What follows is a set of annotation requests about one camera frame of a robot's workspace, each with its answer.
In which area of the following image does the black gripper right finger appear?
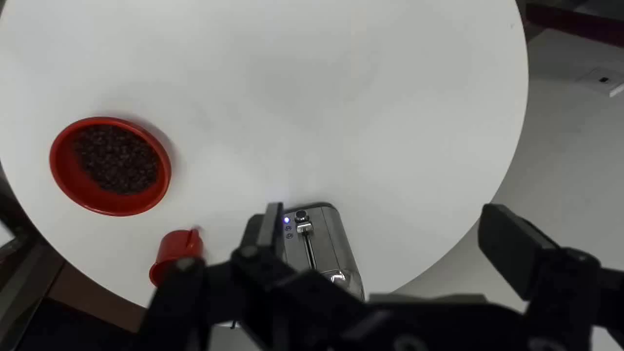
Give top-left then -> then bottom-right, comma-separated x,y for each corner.
479,202 -> 601,319

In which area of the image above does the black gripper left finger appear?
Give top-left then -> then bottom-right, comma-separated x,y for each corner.
231,202 -> 285,290

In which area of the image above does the red plastic cup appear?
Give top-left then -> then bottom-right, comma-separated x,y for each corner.
149,228 -> 204,286

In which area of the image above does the red bowl of coffee beans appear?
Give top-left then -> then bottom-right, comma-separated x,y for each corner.
50,117 -> 174,216

